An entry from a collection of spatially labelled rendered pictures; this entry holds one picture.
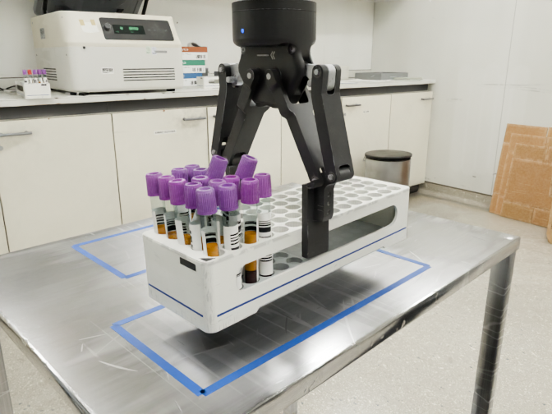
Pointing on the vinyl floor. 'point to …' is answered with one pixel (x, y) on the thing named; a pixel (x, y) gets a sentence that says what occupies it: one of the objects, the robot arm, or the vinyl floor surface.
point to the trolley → (317, 349)
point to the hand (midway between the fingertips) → (274, 218)
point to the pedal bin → (388, 166)
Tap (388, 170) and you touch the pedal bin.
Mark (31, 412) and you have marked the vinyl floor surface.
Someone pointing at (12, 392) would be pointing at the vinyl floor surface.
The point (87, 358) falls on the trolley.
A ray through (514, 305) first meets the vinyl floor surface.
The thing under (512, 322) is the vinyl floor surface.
